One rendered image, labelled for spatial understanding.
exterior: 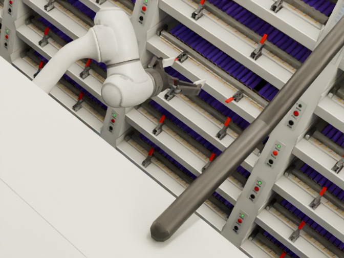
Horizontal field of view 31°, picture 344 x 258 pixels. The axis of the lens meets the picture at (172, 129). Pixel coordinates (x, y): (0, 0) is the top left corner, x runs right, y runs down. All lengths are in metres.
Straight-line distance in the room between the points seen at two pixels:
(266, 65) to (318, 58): 1.40
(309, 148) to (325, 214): 0.26
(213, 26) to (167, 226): 1.64
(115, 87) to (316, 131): 0.80
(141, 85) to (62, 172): 1.11
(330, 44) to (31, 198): 0.39
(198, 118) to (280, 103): 1.70
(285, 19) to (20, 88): 1.37
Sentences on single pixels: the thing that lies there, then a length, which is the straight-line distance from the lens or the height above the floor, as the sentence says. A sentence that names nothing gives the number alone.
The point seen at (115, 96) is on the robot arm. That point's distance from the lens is 1.77.
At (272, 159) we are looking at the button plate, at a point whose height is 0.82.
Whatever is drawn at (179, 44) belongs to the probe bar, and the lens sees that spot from 2.40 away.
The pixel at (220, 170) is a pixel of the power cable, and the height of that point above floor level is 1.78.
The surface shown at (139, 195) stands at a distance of 0.72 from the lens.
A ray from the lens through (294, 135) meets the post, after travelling 2.20.
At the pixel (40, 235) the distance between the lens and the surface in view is 0.66.
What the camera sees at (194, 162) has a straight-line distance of 2.54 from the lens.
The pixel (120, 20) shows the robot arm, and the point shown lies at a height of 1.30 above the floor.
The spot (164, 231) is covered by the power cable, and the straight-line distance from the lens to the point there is 0.67.
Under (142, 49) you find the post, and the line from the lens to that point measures 2.47.
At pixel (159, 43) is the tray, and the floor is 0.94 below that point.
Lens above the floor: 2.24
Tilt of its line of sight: 39 degrees down
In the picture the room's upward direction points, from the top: 20 degrees clockwise
